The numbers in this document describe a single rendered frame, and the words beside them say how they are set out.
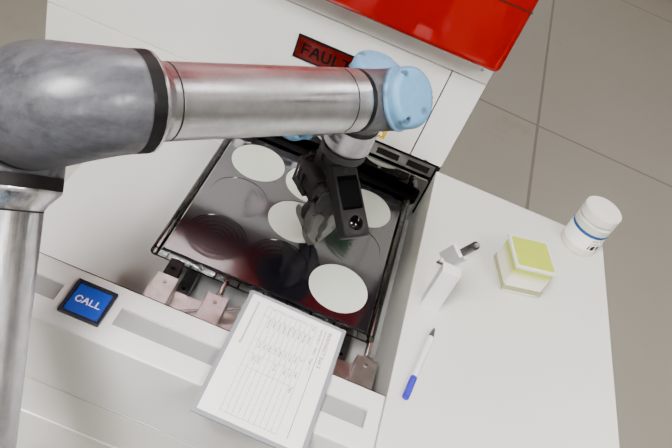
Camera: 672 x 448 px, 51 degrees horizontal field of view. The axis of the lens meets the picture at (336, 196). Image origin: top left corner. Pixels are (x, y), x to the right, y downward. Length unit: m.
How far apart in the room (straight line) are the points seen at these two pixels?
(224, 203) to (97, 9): 0.46
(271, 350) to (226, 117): 0.39
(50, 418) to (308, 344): 0.40
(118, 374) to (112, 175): 0.48
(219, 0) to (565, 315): 0.81
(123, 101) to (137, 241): 0.65
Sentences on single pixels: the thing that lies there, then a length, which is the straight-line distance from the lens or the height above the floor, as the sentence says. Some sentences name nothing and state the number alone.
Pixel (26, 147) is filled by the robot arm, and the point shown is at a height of 1.32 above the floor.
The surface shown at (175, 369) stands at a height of 0.96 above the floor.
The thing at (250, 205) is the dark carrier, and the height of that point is 0.90.
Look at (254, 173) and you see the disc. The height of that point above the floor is 0.90.
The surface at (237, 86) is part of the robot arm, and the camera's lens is 0.69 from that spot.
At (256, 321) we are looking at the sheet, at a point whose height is 0.97.
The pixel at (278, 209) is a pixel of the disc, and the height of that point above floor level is 0.90.
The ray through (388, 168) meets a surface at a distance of 1.38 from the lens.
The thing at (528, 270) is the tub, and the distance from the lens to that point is 1.18.
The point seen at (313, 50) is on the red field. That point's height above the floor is 1.10.
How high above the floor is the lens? 1.74
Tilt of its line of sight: 40 degrees down
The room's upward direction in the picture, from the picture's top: 24 degrees clockwise
